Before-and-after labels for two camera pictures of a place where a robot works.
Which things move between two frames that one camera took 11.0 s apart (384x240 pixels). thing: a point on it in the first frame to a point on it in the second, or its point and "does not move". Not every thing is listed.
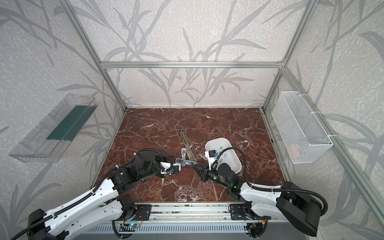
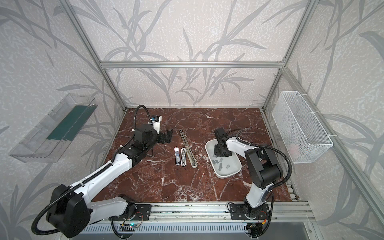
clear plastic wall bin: x=48 y=141 does not move
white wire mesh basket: x=304 y=138 does not move
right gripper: x=202 y=173 to x=221 y=147
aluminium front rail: x=209 y=212 does not move
